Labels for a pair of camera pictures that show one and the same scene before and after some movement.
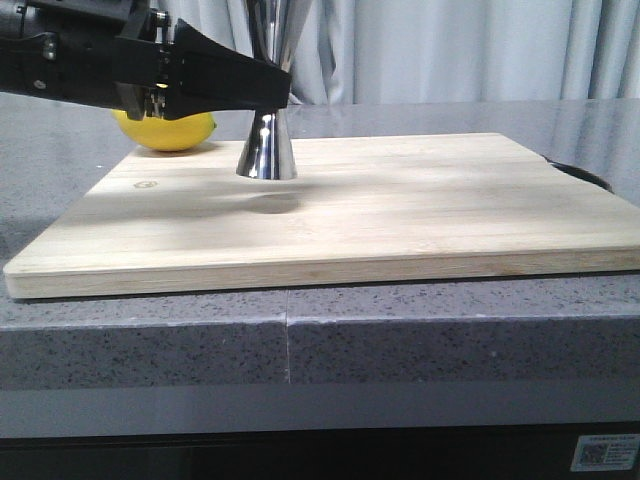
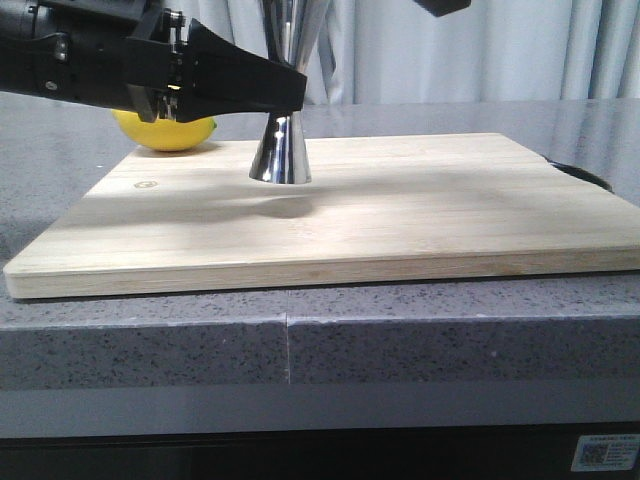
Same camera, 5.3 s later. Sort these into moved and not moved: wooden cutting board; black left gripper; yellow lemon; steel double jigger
Moved: steel double jigger
Not moved: wooden cutting board; yellow lemon; black left gripper
